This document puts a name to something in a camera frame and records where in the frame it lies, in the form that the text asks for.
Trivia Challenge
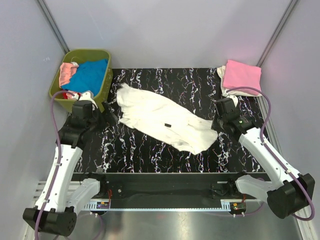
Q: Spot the white slotted cable duct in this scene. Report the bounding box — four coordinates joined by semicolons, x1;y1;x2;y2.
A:
82;200;110;212

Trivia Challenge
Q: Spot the salmon pink t shirt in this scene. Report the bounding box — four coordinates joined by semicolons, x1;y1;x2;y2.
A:
58;62;79;88

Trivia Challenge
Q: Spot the folded pink t shirt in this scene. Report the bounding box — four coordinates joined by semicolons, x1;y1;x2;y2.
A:
222;59;262;91

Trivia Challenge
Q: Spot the folded cream t shirt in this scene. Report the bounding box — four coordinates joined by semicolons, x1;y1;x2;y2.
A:
216;65;262;97

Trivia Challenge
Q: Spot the white printed t shirt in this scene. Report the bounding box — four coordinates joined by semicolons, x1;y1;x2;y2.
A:
116;83;218;155

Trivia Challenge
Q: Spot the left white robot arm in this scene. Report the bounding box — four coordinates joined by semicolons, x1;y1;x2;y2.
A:
22;100;118;237

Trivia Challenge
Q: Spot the blue t shirt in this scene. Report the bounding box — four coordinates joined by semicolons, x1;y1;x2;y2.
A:
61;59;108;96

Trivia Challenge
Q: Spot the purple cable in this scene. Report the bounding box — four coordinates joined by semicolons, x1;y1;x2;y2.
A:
226;86;316;221
33;90;104;240

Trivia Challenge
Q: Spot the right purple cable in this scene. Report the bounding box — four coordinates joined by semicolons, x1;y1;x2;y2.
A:
226;86;316;221

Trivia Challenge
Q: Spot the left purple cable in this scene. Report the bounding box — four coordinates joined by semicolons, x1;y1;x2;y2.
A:
33;90;104;240

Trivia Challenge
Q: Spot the black marble pattern mat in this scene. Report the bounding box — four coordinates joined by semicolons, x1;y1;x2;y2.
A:
75;67;263;174

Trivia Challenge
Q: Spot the aluminium frame rail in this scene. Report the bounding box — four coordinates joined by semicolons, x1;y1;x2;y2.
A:
33;181;81;201

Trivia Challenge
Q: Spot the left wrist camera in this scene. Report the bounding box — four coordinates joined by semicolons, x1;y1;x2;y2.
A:
78;91;99;110

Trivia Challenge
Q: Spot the red t shirt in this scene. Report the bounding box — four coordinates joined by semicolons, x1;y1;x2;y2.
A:
62;91;81;101

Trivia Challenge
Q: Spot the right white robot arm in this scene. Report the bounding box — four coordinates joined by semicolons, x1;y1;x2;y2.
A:
211;98;315;219

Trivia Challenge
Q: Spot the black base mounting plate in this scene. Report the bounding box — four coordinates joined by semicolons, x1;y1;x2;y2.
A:
74;172;257;210

